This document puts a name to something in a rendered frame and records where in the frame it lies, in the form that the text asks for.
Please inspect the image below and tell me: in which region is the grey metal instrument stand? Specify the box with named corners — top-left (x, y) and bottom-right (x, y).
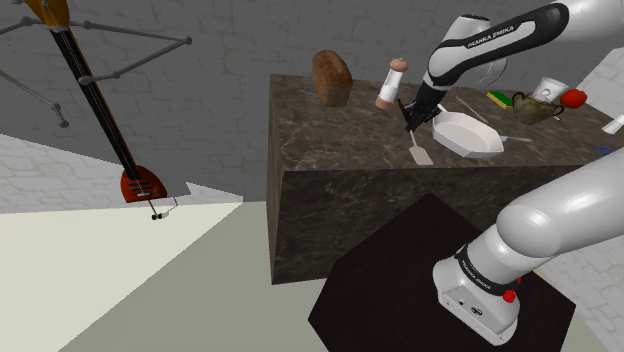
top-left (0, 15), bottom-right (194, 222)

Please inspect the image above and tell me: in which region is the white mug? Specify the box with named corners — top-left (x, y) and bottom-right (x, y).
top-left (531, 76), bottom-right (570, 104)

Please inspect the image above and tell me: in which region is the red and black string instrument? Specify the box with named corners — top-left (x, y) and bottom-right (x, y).
top-left (23, 0), bottom-right (169, 204)

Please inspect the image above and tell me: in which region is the black robot stand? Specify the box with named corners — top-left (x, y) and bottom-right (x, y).
top-left (307, 193), bottom-right (577, 352)

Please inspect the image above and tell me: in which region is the olive two-handled pot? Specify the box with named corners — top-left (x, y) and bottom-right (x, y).
top-left (511, 90), bottom-right (566, 126)

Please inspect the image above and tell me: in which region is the white and pink pepper mill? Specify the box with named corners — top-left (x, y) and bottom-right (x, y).
top-left (374, 57), bottom-right (410, 111)

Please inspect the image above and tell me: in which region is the red tomato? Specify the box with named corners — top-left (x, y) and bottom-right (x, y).
top-left (558, 88), bottom-right (589, 110)

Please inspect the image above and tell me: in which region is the white oval baking dish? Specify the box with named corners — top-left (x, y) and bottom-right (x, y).
top-left (430, 104), bottom-right (506, 160)

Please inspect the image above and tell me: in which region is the dark marble kitchen island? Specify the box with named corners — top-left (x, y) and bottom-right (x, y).
top-left (266, 73), bottom-right (624, 286)

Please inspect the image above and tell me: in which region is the white flat object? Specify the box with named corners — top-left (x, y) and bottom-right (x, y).
top-left (601, 113), bottom-right (624, 136)

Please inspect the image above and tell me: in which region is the thin grey long utensil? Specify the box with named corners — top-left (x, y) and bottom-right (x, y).
top-left (454, 94), bottom-right (491, 126)

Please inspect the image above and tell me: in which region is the brown bread loaf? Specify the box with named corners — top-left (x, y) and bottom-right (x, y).
top-left (311, 50), bottom-right (354, 109)

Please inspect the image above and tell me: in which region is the white spatula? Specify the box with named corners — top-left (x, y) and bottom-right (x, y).
top-left (408, 130), bottom-right (435, 167)

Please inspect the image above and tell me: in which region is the green and yellow sponge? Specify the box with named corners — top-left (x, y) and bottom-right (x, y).
top-left (486, 90), bottom-right (515, 110)

